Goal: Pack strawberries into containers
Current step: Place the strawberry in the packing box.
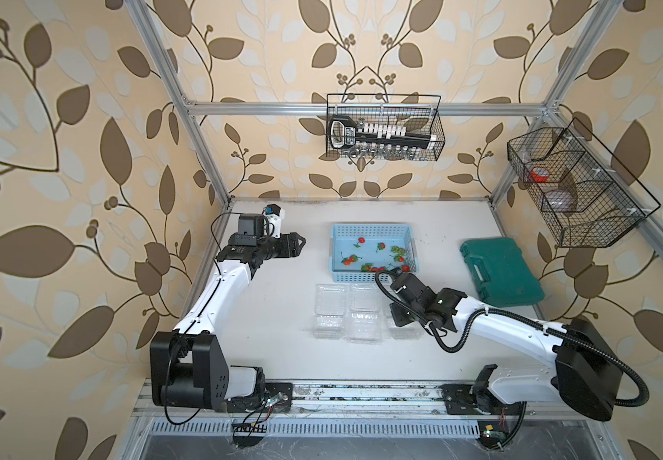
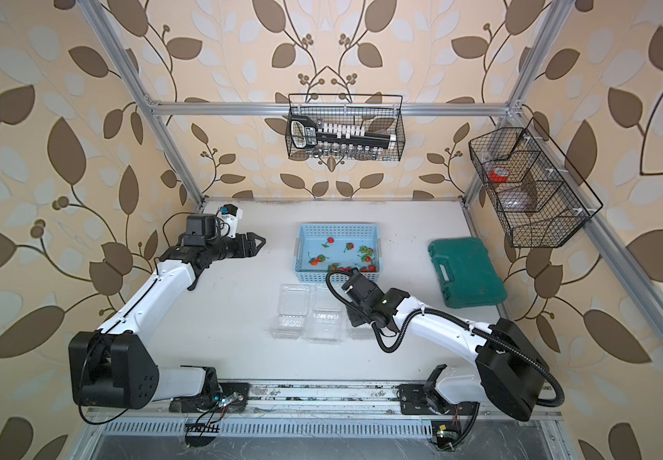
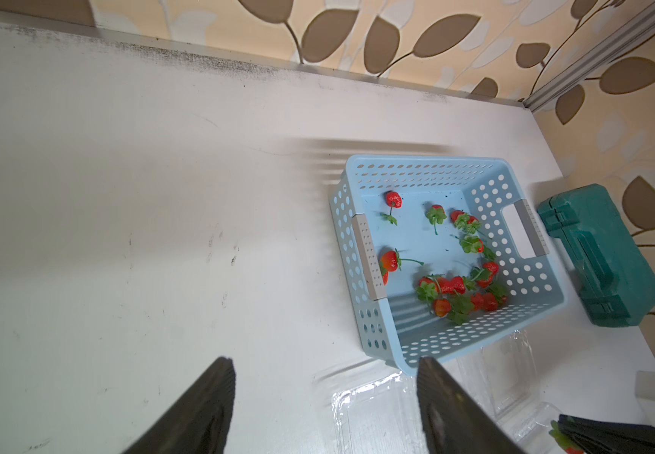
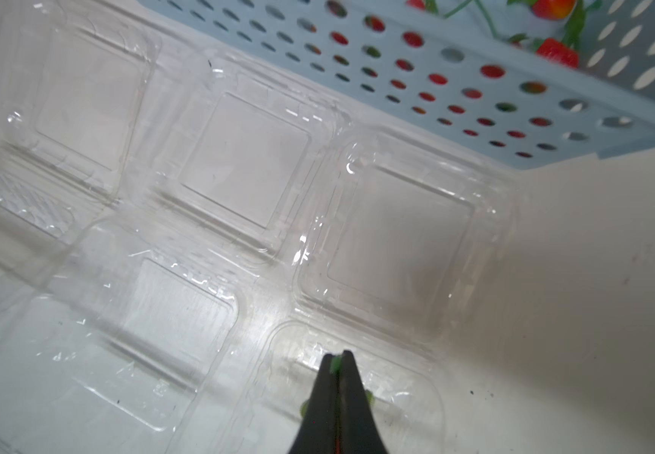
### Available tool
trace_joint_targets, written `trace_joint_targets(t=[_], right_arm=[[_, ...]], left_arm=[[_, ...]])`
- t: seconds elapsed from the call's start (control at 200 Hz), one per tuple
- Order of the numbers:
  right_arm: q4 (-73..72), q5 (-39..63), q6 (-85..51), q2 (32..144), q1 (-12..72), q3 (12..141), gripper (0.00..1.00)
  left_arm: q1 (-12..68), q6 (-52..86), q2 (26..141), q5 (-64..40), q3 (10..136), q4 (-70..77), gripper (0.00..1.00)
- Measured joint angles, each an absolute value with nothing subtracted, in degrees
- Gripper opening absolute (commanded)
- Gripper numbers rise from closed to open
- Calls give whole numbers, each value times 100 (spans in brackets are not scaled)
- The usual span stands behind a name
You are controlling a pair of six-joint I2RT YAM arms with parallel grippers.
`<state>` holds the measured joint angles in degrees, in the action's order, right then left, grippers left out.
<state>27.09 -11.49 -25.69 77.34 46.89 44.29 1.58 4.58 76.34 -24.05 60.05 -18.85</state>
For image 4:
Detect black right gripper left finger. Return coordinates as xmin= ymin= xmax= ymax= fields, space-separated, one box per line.
xmin=289 ymin=354 xmax=341 ymax=454

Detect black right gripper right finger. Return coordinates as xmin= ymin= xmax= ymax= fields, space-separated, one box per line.
xmin=338 ymin=350 xmax=387 ymax=454

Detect clear clamshell container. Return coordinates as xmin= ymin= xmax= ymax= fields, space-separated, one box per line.
xmin=0 ymin=59 xmax=345 ymax=453
xmin=0 ymin=1 xmax=161 ymax=237
xmin=218 ymin=129 xmax=514 ymax=453

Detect strawberries in basket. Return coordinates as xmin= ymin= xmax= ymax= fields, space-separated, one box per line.
xmin=405 ymin=0 xmax=602 ymax=69

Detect light blue perforated plastic basket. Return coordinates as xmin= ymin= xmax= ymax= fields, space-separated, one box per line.
xmin=147 ymin=1 xmax=655 ymax=169

